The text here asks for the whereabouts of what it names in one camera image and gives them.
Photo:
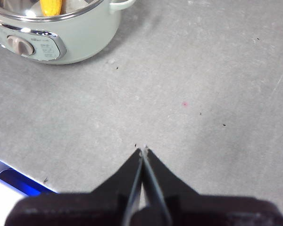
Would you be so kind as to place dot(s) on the pale green electric cooking pot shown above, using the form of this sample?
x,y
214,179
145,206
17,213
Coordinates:
x,y
89,35

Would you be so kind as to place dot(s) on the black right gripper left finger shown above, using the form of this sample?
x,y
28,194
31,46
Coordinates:
x,y
85,209

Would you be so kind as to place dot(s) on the yellow corn cob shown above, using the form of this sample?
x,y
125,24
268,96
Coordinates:
x,y
50,8

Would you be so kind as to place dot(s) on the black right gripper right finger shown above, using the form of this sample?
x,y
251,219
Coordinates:
x,y
214,212

